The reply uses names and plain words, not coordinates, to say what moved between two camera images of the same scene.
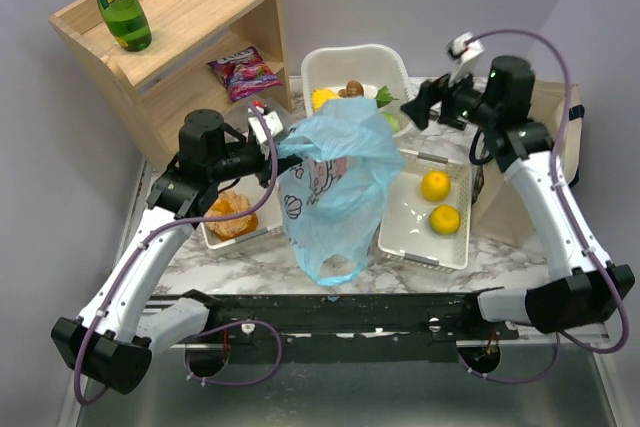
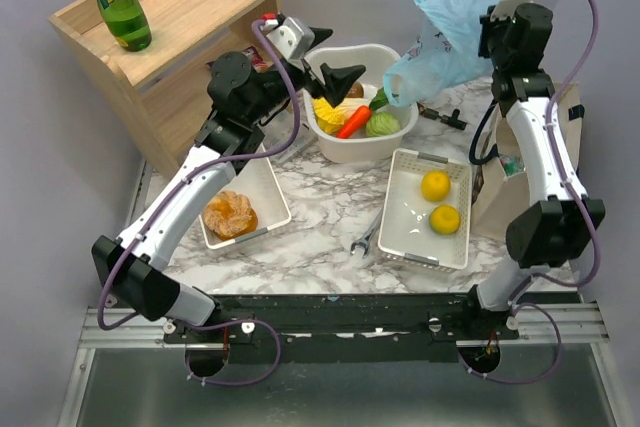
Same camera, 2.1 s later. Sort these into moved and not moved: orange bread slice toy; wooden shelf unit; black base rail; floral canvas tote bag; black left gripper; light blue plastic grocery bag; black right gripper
Moved: light blue plastic grocery bag; black right gripper; black left gripper
Not moved: wooden shelf unit; floral canvas tote bag; black base rail; orange bread slice toy
